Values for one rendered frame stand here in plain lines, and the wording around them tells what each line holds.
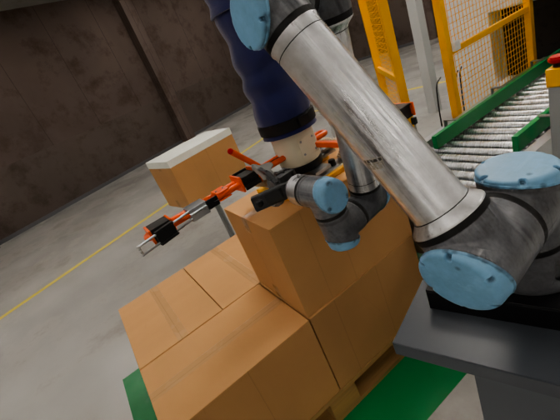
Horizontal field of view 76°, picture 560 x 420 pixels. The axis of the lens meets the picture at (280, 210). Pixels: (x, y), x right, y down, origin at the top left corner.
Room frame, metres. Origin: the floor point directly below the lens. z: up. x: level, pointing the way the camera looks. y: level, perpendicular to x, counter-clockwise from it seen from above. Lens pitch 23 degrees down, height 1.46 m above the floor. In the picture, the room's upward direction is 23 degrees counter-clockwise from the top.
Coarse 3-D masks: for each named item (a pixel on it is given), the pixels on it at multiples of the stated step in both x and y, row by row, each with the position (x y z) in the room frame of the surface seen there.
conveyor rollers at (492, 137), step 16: (544, 80) 2.45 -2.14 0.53; (512, 96) 2.41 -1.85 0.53; (528, 96) 2.25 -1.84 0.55; (544, 96) 2.16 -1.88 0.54; (496, 112) 2.21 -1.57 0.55; (512, 112) 2.11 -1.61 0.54; (528, 112) 2.02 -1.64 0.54; (480, 128) 2.06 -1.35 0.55; (496, 128) 1.97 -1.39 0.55; (512, 128) 1.88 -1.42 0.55; (448, 144) 2.06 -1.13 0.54; (464, 144) 1.96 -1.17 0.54; (480, 144) 1.87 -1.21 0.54; (496, 144) 1.79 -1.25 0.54; (528, 144) 1.65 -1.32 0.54; (448, 160) 1.87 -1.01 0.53; (464, 160) 1.78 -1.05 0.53; (480, 160) 1.70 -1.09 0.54; (464, 176) 1.61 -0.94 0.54
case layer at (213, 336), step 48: (192, 288) 1.62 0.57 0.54; (240, 288) 1.44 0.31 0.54; (384, 288) 1.21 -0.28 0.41; (144, 336) 1.39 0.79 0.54; (192, 336) 1.25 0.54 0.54; (240, 336) 1.13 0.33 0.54; (288, 336) 1.02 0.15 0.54; (336, 336) 1.09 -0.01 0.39; (384, 336) 1.18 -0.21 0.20; (192, 384) 0.99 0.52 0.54; (240, 384) 0.93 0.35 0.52; (288, 384) 0.99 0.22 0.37; (336, 384) 1.06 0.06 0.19
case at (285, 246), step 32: (256, 192) 1.46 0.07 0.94; (256, 224) 1.16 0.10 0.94; (288, 224) 1.10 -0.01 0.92; (384, 224) 1.26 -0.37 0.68; (256, 256) 1.31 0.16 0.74; (288, 256) 1.08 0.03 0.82; (320, 256) 1.13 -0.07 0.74; (352, 256) 1.18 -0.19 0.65; (384, 256) 1.24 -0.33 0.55; (288, 288) 1.13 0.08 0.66; (320, 288) 1.11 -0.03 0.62
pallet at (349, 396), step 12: (384, 348) 1.17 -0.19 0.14; (372, 360) 1.14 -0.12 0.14; (384, 360) 1.21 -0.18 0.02; (396, 360) 1.19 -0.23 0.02; (360, 372) 1.11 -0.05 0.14; (372, 372) 1.18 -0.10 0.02; (384, 372) 1.15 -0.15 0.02; (348, 384) 1.08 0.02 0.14; (360, 384) 1.15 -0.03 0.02; (372, 384) 1.12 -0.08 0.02; (336, 396) 1.05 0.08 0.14; (348, 396) 1.07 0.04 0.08; (360, 396) 1.09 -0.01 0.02; (324, 408) 1.02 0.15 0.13; (336, 408) 1.04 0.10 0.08; (348, 408) 1.06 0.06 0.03
